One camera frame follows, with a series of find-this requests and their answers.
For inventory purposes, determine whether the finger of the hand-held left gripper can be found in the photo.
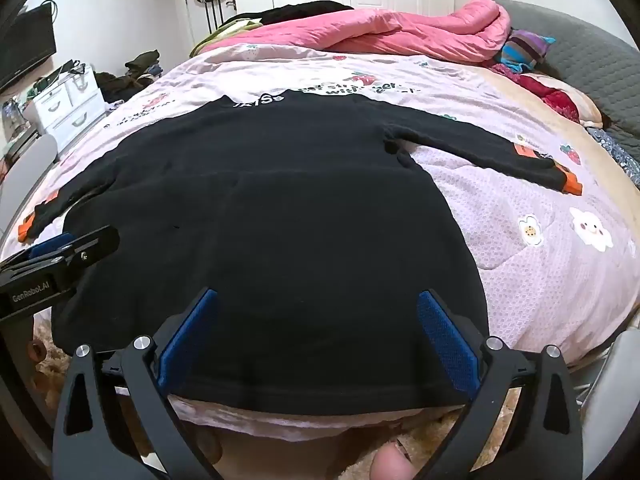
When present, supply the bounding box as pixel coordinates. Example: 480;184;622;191
0;232;77;273
62;226;121;281

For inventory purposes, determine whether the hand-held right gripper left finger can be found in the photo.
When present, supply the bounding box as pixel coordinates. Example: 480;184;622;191
52;287;221;480

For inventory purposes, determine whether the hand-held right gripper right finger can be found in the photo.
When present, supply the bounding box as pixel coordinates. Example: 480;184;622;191
416;289;585;480

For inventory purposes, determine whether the black sweater with orange cuffs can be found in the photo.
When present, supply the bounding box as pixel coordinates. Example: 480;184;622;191
17;92;583;408

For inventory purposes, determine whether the pile of dark clothes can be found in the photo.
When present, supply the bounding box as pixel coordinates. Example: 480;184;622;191
95;50;163;103

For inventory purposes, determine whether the black clothes heap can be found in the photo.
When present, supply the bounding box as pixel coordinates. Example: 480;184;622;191
222;1;353;26

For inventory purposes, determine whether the person's left hand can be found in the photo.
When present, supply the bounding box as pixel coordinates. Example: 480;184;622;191
27;338;48;368

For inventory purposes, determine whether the person's right hand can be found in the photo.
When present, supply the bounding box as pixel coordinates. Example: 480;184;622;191
372;447;416;480

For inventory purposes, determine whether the grey oval board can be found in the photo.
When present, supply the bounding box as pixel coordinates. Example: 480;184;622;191
0;134;58;211

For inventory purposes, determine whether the beige fluffy rug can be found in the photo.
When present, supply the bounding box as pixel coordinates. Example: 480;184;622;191
30;310;506;480

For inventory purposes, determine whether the pink strawberry print quilt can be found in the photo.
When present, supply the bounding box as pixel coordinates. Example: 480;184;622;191
0;42;640;441

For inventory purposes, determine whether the white drawer cabinet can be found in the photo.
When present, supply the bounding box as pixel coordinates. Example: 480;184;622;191
32;62;106;153

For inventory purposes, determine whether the white chair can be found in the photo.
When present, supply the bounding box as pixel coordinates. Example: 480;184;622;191
575;327;640;461

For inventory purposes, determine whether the black television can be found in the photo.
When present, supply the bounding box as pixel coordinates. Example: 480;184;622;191
0;2;57;93

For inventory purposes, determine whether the beige bed sheet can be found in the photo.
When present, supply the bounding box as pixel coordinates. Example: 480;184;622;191
475;67;640;201

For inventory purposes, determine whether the green cloth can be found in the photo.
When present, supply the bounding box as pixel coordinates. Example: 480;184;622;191
190;17;263;58

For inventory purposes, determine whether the blue patterned pillow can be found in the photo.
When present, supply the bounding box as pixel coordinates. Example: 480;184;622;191
587;127;640;188

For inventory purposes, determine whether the red patterned blanket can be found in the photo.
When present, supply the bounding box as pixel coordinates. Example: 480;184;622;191
492;62;583;123

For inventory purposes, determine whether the striped pillow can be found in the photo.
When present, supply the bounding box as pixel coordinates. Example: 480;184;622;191
500;29;557;73

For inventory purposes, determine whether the pink comforter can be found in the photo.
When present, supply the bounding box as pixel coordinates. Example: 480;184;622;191
197;0;512;63

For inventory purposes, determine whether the grey quilted headboard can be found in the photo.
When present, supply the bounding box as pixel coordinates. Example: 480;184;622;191
477;0;640;133

